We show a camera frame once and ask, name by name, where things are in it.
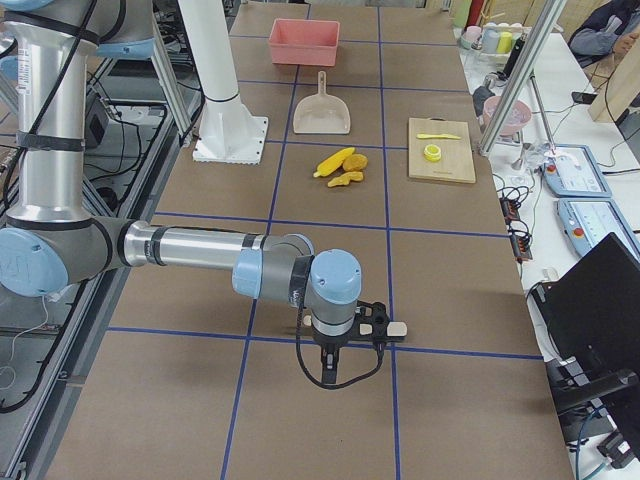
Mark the pink plastic bin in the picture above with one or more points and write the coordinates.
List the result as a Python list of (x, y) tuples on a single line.
[(304, 42)]

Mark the beige plastic dustpan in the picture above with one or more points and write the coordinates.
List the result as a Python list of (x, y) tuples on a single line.
[(321, 113)]

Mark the brown toy potato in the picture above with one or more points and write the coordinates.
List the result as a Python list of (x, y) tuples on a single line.
[(355, 162)]

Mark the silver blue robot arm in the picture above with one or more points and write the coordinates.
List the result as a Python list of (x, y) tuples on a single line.
[(51, 241)]

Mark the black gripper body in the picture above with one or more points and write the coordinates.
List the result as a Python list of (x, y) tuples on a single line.
[(330, 343)]

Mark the aluminium frame post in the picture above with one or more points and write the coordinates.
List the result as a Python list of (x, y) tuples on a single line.
[(521, 72)]

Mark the yellow plastic knife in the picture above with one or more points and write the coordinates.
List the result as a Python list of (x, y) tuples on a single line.
[(444, 136)]

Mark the bamboo cutting board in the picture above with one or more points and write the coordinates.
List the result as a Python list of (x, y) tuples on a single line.
[(456, 164)]

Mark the upper blue teach pendant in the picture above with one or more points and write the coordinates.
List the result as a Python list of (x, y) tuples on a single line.
[(570, 171)]

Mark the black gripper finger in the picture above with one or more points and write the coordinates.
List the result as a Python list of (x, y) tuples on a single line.
[(329, 361)]

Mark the seated person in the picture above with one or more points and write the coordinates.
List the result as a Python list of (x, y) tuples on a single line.
[(612, 28)]

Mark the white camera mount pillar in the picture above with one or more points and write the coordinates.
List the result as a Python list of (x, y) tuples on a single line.
[(228, 132)]

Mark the yellow lemon slice toy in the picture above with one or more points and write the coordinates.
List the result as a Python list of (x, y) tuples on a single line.
[(432, 153)]

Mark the yellow toy corn cob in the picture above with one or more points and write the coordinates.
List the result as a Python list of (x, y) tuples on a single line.
[(333, 162)]

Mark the blue teach pendant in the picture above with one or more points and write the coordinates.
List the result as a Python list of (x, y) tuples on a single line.
[(588, 221), (570, 171)]

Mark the lower blue teach pendant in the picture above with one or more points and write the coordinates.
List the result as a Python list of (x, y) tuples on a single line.
[(588, 221)]

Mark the beige hand brush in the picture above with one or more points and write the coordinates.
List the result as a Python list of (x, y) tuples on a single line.
[(397, 328)]

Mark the black laptop monitor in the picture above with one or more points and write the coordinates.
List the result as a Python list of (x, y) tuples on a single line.
[(592, 316)]

